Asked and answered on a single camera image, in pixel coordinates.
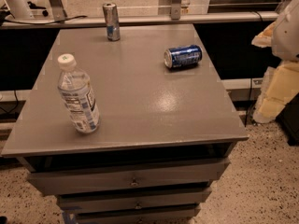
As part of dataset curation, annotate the grey drawer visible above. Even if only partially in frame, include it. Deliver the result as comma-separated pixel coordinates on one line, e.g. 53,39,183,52
58,186,211,214
28,158,230,195
76,204,200,224

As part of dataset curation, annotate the bottom grey drawer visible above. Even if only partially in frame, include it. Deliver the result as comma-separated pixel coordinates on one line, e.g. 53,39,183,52
76,204,200,224

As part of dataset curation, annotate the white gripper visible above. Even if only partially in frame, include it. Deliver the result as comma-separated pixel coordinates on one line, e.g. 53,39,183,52
251,0,299,123

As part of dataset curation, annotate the grey drawer cabinet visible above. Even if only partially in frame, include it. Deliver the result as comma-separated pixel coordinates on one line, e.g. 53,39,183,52
0,23,249,224

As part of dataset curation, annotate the black cable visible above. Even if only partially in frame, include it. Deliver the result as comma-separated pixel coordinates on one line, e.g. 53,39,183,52
3,14,88,26

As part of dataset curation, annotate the blue pepsi can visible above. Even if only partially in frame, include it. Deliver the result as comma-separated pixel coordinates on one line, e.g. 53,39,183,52
164,45,202,69

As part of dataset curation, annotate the top grey drawer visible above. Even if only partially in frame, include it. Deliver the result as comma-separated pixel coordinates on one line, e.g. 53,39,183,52
28,158,230,195

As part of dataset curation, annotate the white pipe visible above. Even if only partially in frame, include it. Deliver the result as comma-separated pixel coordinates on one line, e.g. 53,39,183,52
5,0,34,19

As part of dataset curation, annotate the grey metal rail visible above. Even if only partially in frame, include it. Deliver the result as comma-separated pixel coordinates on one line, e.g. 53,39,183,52
0,11,278,29

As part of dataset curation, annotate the clear plastic water bottle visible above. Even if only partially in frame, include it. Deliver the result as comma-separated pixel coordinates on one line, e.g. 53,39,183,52
57,53,100,133

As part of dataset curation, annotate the middle grey drawer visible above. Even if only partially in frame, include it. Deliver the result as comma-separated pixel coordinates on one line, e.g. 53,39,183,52
58,186,211,214

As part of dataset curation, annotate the silver redbull can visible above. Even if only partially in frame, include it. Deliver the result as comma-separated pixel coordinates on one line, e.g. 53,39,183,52
103,3,121,41

